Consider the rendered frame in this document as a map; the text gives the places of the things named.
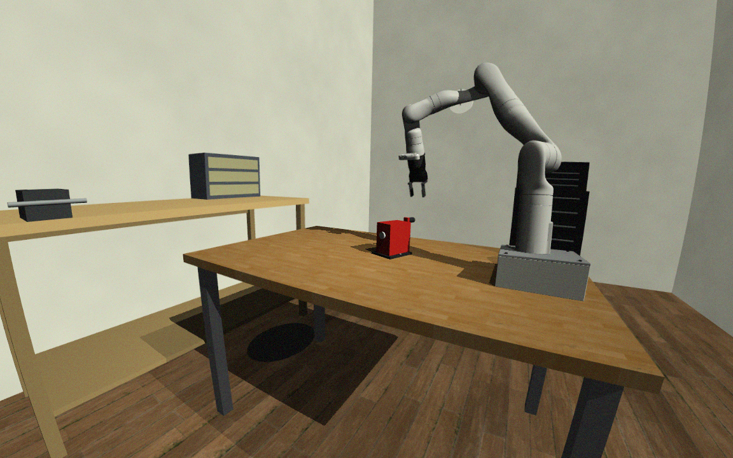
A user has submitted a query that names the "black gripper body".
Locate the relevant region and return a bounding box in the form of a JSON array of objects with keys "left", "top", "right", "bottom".
[{"left": 399, "top": 143, "right": 428, "bottom": 182}]

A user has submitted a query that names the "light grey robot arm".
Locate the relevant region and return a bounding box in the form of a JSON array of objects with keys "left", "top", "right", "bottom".
[{"left": 402, "top": 62, "right": 562, "bottom": 254}]

